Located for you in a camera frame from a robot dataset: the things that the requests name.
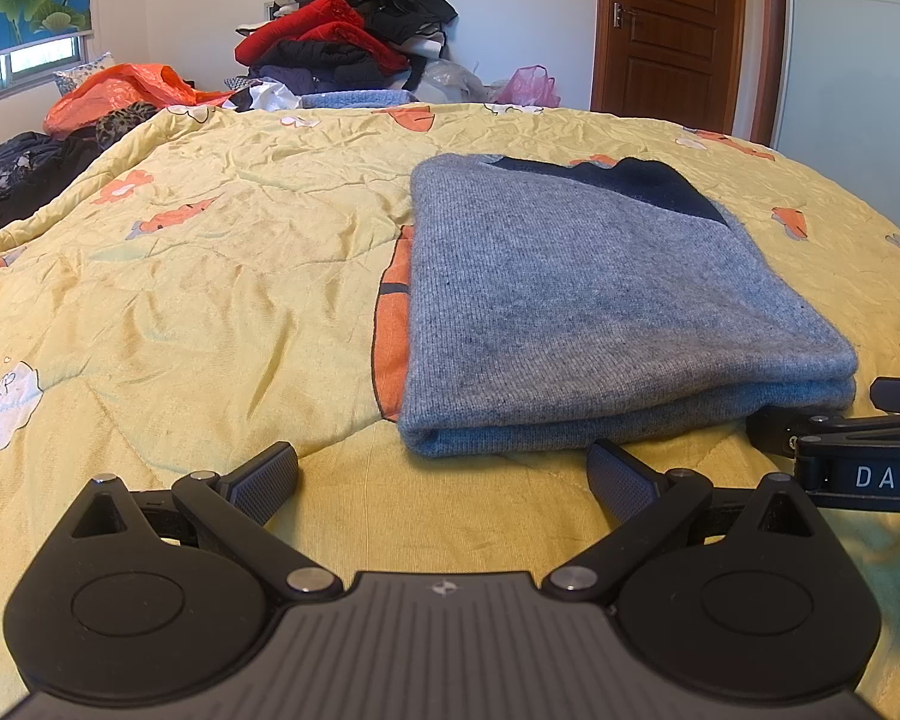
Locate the pink plastic bag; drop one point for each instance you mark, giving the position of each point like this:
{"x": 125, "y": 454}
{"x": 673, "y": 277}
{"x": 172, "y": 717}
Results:
{"x": 529, "y": 86}

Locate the dark floral cloth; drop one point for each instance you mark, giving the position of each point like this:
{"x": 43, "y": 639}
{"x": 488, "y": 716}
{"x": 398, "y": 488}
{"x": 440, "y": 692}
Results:
{"x": 22, "y": 161}

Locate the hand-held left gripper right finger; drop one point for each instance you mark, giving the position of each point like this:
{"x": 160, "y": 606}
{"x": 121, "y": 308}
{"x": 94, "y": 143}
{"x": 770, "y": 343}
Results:
{"x": 619, "y": 480}

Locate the yellow printed quilt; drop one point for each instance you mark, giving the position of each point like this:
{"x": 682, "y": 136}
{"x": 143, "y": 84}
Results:
{"x": 195, "y": 277}

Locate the leopard print cloth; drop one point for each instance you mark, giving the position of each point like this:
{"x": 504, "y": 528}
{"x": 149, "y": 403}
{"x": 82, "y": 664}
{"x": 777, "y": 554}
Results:
{"x": 124, "y": 120}

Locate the light blue folded cloth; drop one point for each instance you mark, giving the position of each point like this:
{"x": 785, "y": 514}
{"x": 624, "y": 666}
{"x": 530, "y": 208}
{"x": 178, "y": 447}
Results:
{"x": 360, "y": 99}

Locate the grey plastic bag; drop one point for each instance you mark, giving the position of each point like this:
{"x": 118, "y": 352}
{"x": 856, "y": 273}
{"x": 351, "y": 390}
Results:
{"x": 454, "y": 82}

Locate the brown wooden door frame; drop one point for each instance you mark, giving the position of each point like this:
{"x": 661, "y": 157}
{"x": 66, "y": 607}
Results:
{"x": 769, "y": 37}

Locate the white crumpled plastic bag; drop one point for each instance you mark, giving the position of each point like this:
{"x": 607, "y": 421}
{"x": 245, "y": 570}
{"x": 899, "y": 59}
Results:
{"x": 270, "y": 96}

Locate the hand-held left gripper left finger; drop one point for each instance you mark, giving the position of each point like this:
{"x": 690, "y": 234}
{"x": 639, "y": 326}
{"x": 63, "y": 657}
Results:
{"x": 270, "y": 476}

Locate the pile of dark and red clothes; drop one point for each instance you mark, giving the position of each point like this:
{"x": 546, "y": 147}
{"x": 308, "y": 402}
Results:
{"x": 345, "y": 22}

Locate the floral pillow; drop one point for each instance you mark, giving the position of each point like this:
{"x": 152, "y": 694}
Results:
{"x": 75, "y": 77}

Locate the grey sweater with navy sleeves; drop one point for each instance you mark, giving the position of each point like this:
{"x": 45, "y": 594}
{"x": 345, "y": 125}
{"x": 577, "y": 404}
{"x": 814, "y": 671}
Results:
{"x": 570, "y": 300}

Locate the window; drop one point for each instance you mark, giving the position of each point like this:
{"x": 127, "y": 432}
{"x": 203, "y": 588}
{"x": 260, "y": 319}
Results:
{"x": 37, "y": 56}

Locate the brown wooden door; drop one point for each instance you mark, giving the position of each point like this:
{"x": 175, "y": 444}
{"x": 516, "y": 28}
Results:
{"x": 667, "y": 52}

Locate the orange plastic bag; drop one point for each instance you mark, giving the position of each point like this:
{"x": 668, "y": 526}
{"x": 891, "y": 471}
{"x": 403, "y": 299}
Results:
{"x": 120, "y": 90}

